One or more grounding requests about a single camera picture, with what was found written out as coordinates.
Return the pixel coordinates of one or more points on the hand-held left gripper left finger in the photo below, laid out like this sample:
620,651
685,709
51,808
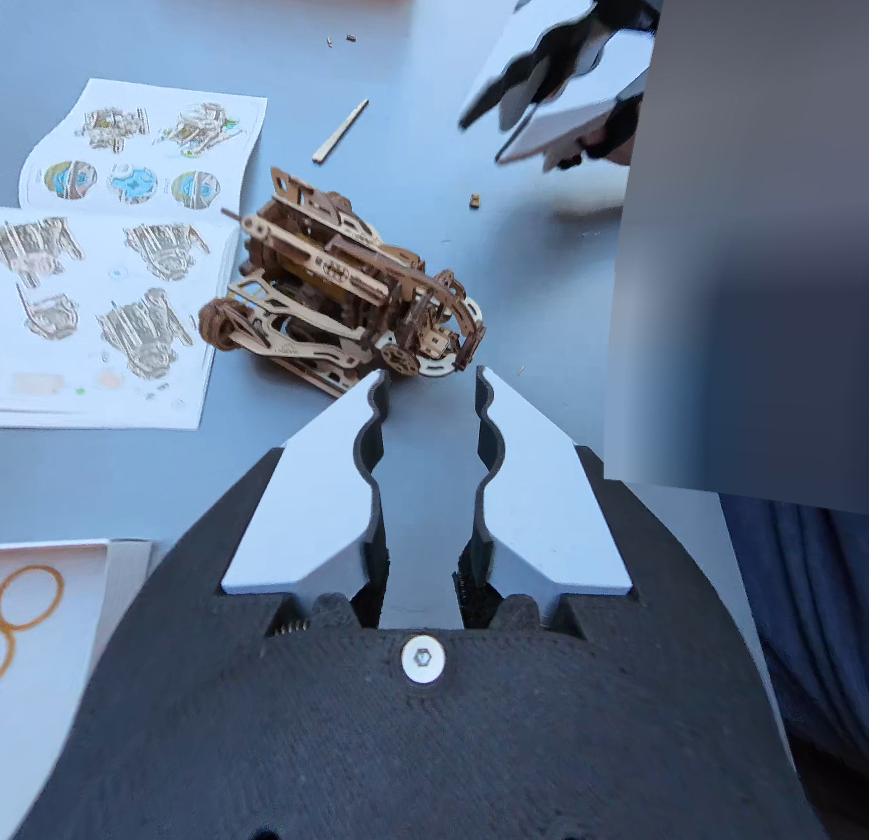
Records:
305,514

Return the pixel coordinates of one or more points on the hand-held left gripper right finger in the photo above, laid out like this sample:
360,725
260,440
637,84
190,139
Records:
550,514

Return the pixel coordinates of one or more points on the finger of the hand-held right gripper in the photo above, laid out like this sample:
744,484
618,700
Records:
577,120
506,49

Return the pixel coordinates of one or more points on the wooden submarine model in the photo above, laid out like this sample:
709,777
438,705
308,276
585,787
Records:
326,290

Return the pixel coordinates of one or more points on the person's right hand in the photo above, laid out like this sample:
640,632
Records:
614,148

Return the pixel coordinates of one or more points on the flat wooden stick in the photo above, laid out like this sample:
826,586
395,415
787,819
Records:
339,131

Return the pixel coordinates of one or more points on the group of yellow rubber bands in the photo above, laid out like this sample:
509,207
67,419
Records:
34,626

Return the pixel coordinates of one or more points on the open instruction booklet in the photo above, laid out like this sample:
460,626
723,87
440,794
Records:
136,256

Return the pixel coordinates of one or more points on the white cardboard tray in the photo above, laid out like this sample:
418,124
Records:
61,718

